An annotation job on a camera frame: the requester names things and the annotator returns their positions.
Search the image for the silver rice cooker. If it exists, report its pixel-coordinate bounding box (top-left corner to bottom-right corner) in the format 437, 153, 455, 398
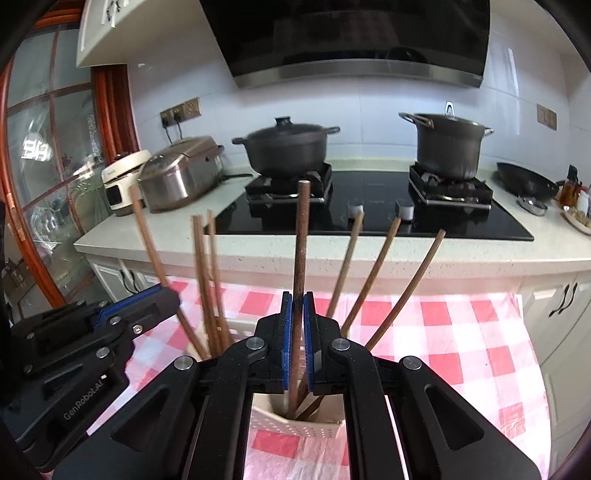
137, 135, 225, 214

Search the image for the black wok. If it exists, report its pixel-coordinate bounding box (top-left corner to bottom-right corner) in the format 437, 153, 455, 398
496, 161, 561, 201

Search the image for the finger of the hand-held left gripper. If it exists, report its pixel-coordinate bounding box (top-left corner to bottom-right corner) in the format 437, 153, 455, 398
28, 292, 182, 379
11, 285, 163, 365

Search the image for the red wooden glass door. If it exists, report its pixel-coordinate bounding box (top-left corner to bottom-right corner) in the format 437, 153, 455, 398
0, 11, 141, 319

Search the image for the red white checked tablecloth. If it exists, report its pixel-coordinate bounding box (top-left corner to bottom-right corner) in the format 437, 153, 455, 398
85, 277, 552, 480

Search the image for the tall dark stock pot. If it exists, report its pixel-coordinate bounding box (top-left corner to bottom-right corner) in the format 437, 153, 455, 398
398, 102, 495, 182

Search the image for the black range hood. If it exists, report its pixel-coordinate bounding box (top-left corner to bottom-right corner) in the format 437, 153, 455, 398
198, 0, 491, 89

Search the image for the brown glass bottle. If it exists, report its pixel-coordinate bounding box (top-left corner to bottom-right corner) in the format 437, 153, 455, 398
560, 165, 580, 208

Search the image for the white countertop cooker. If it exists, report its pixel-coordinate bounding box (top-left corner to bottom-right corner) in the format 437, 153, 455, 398
102, 149, 153, 217

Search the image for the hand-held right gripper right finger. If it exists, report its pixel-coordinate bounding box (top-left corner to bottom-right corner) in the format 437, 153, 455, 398
302, 291, 541, 480

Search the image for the white upper cabinet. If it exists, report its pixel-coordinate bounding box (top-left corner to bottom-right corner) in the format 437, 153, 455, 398
76, 0, 204, 70

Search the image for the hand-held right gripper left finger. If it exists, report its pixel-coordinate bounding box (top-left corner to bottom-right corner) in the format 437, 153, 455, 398
53, 291, 296, 480

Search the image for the small steel bowl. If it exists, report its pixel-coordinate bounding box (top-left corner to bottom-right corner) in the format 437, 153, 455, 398
517, 195, 549, 217

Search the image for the white perforated plastic basket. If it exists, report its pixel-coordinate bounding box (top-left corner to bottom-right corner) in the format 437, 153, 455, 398
187, 323, 345, 440

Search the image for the black casserole pot with lid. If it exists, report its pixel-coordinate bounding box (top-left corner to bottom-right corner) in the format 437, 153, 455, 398
232, 117, 341, 178

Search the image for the gold wall outlet row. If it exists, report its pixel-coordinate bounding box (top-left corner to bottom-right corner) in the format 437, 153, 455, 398
160, 97, 201, 126

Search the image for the black glass gas stove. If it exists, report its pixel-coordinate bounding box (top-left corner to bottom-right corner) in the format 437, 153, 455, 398
216, 161, 535, 241

